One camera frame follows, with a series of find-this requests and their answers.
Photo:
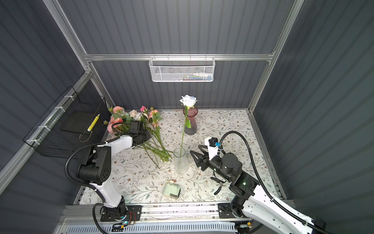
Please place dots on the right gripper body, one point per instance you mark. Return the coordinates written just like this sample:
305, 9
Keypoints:
215, 165

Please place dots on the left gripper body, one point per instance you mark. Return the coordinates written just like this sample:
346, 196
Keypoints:
144, 136

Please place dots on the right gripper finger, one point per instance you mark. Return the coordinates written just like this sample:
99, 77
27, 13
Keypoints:
203, 149
200, 159

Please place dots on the clear frosted glass vase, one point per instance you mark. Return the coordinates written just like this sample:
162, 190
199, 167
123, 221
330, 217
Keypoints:
181, 162

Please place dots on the white blue rose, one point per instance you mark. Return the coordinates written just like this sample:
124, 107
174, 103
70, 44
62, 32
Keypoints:
188, 102

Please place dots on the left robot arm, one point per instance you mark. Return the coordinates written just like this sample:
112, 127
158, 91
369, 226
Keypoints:
96, 170

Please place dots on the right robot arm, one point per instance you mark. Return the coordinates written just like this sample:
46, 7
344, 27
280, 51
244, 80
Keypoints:
252, 201

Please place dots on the dark red glass vase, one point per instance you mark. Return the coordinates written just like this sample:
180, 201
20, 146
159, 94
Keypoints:
192, 117

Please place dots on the flower bunch on table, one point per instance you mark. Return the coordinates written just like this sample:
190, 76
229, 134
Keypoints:
144, 128

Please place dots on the tubes in white basket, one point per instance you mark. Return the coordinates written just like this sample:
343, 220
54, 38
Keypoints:
194, 77

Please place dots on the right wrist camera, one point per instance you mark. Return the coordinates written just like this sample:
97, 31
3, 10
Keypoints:
213, 146

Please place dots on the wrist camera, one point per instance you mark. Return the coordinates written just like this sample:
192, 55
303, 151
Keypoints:
213, 146
136, 127

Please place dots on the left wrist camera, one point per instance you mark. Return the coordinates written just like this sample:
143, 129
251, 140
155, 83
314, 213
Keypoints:
136, 127

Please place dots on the aluminium front rail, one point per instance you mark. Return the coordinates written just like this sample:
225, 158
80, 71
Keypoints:
152, 213

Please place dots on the black wire wall basket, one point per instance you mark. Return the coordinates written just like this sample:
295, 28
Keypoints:
64, 130

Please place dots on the white wire wall basket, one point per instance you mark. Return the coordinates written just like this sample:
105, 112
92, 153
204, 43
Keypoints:
163, 70

